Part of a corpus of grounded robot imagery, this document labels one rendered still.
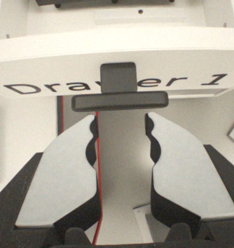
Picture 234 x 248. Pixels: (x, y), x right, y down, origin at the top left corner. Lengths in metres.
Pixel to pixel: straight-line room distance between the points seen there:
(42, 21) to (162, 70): 0.17
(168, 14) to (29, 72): 0.17
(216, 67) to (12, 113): 0.29
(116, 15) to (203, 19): 0.11
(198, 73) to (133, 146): 0.88
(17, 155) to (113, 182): 0.80
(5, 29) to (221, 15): 0.23
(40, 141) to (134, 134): 0.79
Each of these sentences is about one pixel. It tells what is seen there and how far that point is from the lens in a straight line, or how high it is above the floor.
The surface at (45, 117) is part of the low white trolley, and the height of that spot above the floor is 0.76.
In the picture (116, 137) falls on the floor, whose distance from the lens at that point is 1.05.
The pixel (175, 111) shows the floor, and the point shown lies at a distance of 1.10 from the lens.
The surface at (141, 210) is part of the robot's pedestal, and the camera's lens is 1.11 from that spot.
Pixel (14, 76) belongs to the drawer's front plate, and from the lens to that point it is 0.19.
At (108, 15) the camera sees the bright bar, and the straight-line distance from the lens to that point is 0.25.
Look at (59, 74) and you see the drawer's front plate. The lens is 0.17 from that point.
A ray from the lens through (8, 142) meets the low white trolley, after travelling 0.34.
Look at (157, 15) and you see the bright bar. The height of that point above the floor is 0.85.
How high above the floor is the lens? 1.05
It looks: 85 degrees down
